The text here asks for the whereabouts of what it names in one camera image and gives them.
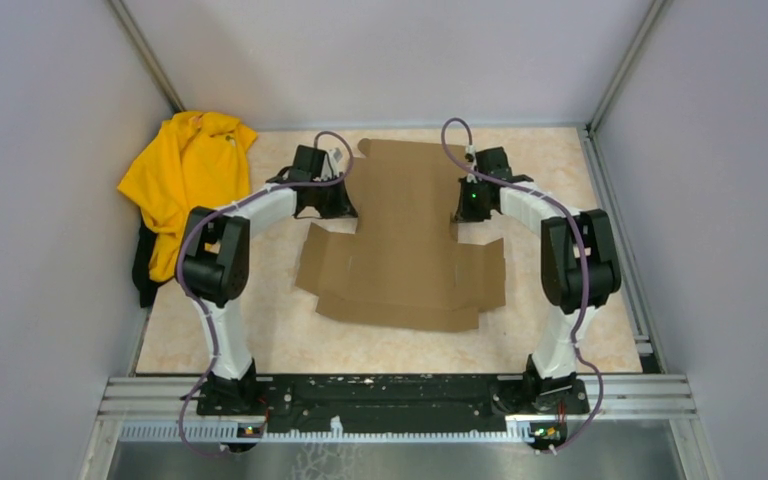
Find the aluminium corner post left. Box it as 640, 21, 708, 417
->
105, 0, 185, 113

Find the black cloth under jacket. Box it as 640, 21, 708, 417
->
131, 220, 161, 308

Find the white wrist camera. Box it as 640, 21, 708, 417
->
464, 145, 476, 165
327, 148, 343, 169

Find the brown cardboard box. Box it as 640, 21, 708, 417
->
295, 138, 506, 332

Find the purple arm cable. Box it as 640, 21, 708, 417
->
440, 117, 605, 456
175, 130, 355, 460

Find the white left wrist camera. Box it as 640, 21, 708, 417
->
327, 148, 343, 169

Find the aluminium front frame rail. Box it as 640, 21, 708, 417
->
98, 374, 697, 448

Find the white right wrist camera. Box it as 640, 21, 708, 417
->
464, 145, 476, 165

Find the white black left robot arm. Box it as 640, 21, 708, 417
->
176, 145, 357, 414

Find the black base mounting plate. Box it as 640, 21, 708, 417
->
195, 374, 591, 434

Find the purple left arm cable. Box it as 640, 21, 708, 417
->
175, 130, 355, 460

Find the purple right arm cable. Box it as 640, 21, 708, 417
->
440, 117, 605, 456

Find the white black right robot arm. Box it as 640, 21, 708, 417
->
454, 145, 622, 412

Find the yellow jacket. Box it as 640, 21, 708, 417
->
117, 111, 258, 283

